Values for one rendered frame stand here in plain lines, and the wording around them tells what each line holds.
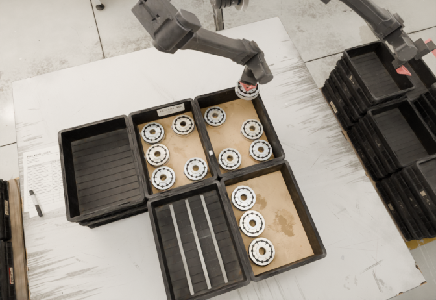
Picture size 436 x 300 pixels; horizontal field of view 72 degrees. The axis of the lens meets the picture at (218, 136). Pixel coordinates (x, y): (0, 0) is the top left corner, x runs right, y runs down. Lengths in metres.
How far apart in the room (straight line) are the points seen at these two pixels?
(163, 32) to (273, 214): 0.88
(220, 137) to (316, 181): 0.52
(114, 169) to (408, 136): 1.80
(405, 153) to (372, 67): 0.60
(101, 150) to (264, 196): 0.76
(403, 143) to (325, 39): 1.26
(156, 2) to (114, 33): 2.25
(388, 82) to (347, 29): 1.04
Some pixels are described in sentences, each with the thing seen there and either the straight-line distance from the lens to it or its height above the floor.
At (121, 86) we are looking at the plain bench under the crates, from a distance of 1.75.
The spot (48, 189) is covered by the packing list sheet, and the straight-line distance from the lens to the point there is 1.63.
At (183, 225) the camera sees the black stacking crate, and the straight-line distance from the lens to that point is 1.29.
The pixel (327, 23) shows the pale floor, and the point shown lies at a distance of 3.17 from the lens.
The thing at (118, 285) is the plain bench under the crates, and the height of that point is 0.70.
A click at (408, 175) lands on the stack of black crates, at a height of 0.49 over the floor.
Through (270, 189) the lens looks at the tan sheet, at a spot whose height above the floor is 0.83.
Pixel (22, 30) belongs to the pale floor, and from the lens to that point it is 3.32.
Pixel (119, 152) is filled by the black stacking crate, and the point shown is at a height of 0.83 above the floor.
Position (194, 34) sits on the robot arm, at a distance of 0.78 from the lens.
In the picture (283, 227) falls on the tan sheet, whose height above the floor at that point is 0.83.
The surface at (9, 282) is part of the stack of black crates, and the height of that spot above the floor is 0.20.
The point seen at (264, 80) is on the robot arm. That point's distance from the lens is 1.09.
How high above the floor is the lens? 2.11
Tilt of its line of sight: 66 degrees down
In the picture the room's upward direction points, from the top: 4 degrees clockwise
